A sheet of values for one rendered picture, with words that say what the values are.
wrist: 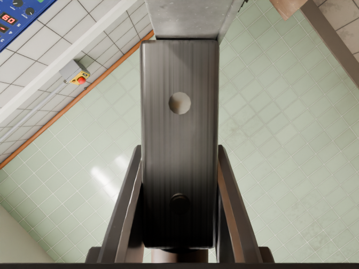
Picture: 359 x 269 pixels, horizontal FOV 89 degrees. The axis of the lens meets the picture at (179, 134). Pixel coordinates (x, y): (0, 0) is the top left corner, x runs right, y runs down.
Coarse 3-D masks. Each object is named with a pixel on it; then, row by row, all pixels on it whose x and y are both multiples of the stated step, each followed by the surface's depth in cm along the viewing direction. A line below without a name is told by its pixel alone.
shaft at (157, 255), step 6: (156, 252) 9; (162, 252) 8; (168, 252) 8; (192, 252) 8; (198, 252) 8; (204, 252) 9; (156, 258) 9; (162, 258) 8; (168, 258) 8; (174, 258) 8; (180, 258) 8; (186, 258) 8; (192, 258) 8; (198, 258) 8; (204, 258) 9
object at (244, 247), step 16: (224, 160) 9; (224, 176) 8; (224, 192) 7; (224, 208) 7; (240, 208) 7; (224, 224) 7; (240, 224) 6; (224, 240) 7; (240, 240) 6; (224, 256) 7; (240, 256) 6; (256, 256) 6; (272, 256) 6
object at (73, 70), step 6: (72, 60) 92; (66, 66) 92; (72, 66) 92; (78, 66) 93; (60, 72) 93; (66, 72) 93; (72, 72) 93; (78, 72) 93; (84, 72) 96; (66, 78) 93; (72, 78) 93; (78, 78) 96; (78, 84) 101
